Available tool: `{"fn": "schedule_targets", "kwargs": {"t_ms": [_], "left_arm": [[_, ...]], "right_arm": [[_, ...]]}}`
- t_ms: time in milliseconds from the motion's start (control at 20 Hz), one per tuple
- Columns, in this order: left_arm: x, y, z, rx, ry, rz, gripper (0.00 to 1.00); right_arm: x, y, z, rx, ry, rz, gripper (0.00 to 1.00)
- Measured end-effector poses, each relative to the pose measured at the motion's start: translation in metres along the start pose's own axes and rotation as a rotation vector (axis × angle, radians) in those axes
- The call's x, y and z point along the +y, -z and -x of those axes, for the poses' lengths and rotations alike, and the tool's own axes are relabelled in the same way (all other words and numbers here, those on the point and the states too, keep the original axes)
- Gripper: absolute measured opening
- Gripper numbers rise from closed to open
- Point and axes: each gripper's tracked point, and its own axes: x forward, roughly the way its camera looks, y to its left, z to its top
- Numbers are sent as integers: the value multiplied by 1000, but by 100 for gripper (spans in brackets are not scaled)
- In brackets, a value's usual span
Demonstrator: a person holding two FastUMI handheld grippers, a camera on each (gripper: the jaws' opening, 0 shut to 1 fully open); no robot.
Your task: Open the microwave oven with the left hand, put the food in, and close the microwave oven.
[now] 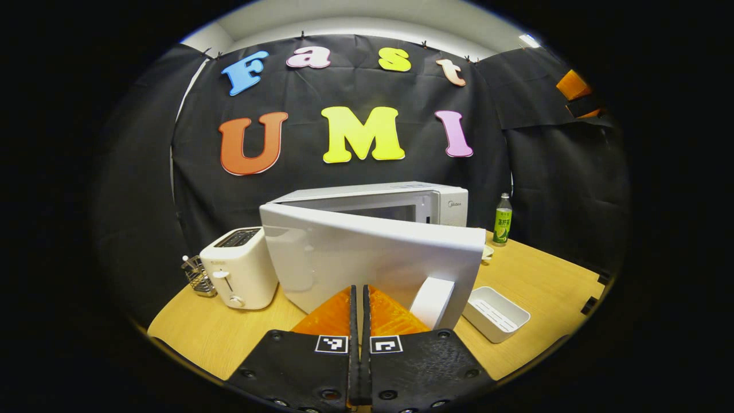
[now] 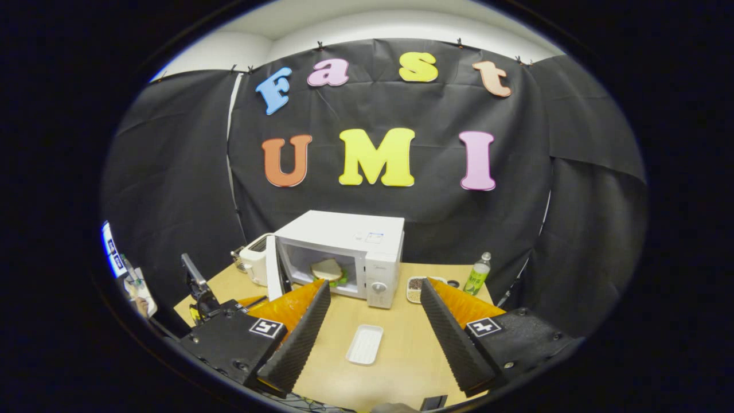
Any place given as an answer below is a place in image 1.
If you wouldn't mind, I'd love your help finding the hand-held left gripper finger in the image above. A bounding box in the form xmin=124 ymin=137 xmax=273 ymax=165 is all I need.
xmin=361 ymin=285 xmax=497 ymax=412
xmin=227 ymin=285 xmax=360 ymax=411

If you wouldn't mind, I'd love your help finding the white microwave oven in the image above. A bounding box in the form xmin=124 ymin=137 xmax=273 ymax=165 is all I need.
xmin=259 ymin=182 xmax=487 ymax=332

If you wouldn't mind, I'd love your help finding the white toaster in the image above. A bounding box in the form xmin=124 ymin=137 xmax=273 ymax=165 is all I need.
xmin=200 ymin=227 xmax=280 ymax=311

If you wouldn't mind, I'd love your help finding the white rectangular tray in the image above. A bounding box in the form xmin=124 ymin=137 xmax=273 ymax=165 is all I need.
xmin=462 ymin=286 xmax=531 ymax=344

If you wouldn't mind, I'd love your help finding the green label drink bottle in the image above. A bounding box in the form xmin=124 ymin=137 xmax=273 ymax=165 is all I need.
xmin=493 ymin=193 xmax=513 ymax=247

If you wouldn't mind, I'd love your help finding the metal wire basket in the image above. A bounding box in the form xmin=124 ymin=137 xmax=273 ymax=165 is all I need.
xmin=181 ymin=255 xmax=217 ymax=298

